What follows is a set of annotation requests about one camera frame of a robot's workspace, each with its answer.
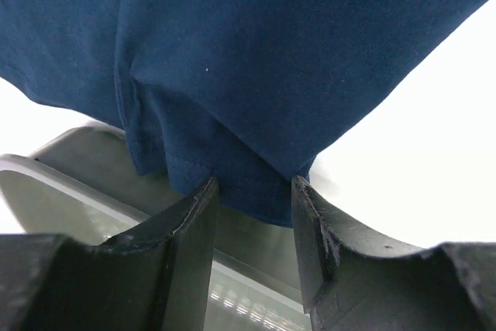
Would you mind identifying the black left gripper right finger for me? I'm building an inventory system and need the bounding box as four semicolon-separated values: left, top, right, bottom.
291;176;495;331

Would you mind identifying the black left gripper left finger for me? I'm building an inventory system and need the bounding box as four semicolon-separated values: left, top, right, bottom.
1;178;219;330

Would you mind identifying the navy blue t-shirt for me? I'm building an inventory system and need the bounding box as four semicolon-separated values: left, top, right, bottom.
1;0;488;227

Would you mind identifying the dark green plastic bin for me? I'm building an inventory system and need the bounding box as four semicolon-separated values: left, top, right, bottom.
1;123;311;330

